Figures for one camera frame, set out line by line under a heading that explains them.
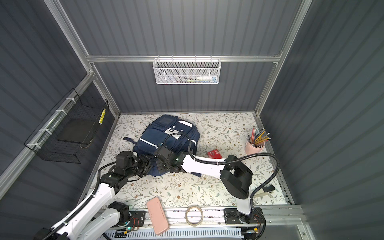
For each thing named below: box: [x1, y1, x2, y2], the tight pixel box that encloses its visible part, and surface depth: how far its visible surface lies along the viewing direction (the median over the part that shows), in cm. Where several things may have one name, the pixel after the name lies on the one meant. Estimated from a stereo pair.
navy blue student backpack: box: [123, 114, 200, 177], surface depth 95 cm
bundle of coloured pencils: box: [246, 127, 272, 148], surface depth 92 cm
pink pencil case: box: [146, 197, 169, 235], surface depth 74 cm
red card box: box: [207, 149, 223, 159], surface depth 99 cm
